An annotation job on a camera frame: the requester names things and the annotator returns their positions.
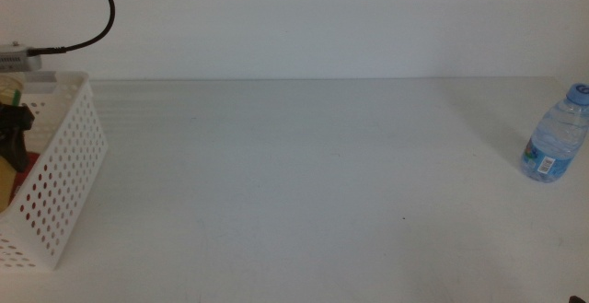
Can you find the yellow juice bottle red label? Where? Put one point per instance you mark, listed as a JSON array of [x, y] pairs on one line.
[[7, 178]]

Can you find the clear water bottle blue label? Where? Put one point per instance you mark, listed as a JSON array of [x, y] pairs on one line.
[[554, 142]]

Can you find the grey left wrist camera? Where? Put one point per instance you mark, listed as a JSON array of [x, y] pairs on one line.
[[18, 59]]

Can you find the red drink can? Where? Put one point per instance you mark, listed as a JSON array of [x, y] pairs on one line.
[[28, 165]]

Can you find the white perforated plastic basket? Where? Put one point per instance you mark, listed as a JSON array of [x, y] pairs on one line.
[[69, 155]]

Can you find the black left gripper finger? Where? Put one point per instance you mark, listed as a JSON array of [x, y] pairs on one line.
[[16, 137]]

